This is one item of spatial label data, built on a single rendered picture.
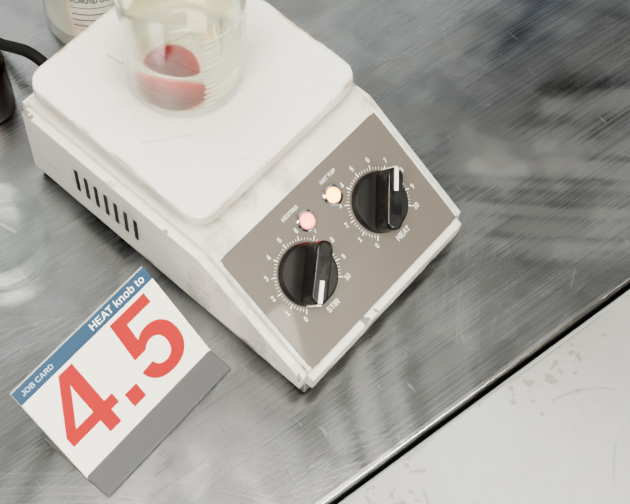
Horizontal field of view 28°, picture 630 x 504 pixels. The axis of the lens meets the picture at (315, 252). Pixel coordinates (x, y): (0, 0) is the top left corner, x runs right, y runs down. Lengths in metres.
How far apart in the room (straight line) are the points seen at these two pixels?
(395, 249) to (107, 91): 0.17
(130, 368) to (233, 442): 0.06
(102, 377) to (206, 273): 0.07
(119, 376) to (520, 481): 0.21
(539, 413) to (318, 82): 0.21
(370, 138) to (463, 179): 0.09
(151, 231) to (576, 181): 0.25
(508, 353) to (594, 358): 0.05
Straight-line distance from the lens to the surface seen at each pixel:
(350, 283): 0.63
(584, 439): 0.67
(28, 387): 0.62
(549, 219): 0.71
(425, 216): 0.66
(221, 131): 0.61
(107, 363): 0.63
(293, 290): 0.62
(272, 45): 0.64
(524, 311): 0.69
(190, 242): 0.61
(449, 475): 0.65
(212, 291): 0.62
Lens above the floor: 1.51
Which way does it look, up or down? 63 degrees down
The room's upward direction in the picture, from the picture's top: 9 degrees clockwise
